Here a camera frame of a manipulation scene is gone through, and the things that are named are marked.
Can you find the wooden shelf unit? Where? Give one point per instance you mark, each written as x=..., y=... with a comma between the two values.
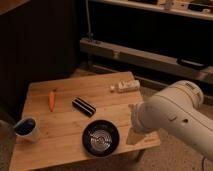
x=151, y=37

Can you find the metal pole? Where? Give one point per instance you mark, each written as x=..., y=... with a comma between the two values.
x=90, y=34

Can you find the white plastic bottle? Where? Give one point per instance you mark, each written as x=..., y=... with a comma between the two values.
x=125, y=86

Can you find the black ceramic bowl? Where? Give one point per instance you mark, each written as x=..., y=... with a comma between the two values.
x=100, y=138

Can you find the orange toy carrot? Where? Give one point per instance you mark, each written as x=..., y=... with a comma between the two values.
x=51, y=99

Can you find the wooden table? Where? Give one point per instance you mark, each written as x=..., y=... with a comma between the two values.
x=60, y=131

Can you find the black rectangular box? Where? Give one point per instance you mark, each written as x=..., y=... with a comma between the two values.
x=84, y=107

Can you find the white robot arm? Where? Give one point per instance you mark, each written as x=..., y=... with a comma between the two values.
x=175, y=109

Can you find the black handle on shelf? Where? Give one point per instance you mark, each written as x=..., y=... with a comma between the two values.
x=189, y=64

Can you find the white and blue mug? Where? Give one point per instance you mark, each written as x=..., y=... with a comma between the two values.
x=27, y=129

